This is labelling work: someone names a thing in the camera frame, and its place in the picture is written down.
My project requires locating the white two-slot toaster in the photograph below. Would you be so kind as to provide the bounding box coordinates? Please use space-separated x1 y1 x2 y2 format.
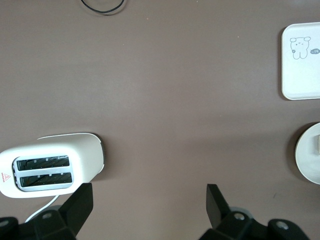
0 132 106 200

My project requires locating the white toaster power cable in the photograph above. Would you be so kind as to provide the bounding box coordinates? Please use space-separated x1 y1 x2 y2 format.
24 194 61 223

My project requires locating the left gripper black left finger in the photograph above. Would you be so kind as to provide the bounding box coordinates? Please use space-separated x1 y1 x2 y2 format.
24 182 94 240

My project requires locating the black looped cable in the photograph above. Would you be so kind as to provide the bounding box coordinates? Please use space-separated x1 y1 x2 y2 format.
80 0 126 15

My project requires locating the beige round plate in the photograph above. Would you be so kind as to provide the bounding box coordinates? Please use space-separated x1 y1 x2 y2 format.
294 121 320 186

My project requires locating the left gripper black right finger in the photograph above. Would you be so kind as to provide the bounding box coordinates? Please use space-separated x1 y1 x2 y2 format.
199 183 262 240

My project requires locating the beige rabbit print tray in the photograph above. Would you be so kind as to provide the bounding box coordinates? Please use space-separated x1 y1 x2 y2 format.
281 21 320 101

